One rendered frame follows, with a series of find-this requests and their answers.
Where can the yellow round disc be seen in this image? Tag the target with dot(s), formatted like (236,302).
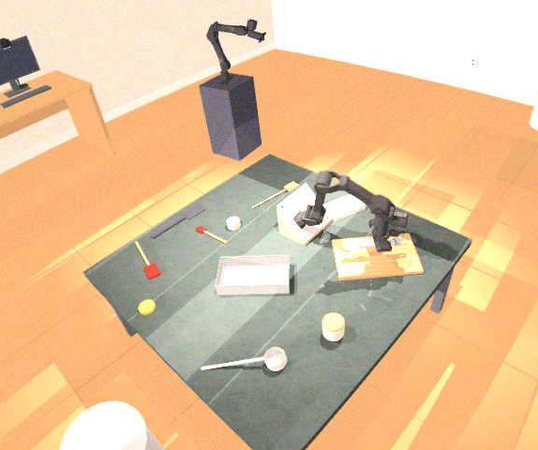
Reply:
(146,307)

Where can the white measuring scoop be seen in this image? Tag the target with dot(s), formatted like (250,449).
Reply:
(275,359)

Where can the red spatula with wooden handle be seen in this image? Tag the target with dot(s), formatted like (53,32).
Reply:
(151,270)

